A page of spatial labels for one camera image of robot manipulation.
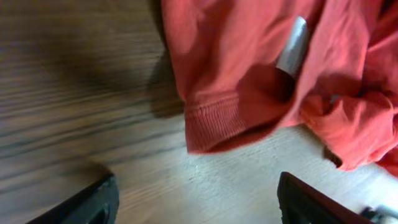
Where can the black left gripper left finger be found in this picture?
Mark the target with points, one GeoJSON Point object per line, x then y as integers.
{"type": "Point", "coordinates": [96, 204]}

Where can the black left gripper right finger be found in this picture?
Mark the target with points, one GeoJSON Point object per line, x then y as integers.
{"type": "Point", "coordinates": [300, 204]}

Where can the orange t-shirt with white print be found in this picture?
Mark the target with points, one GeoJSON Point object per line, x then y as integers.
{"type": "Point", "coordinates": [246, 68]}

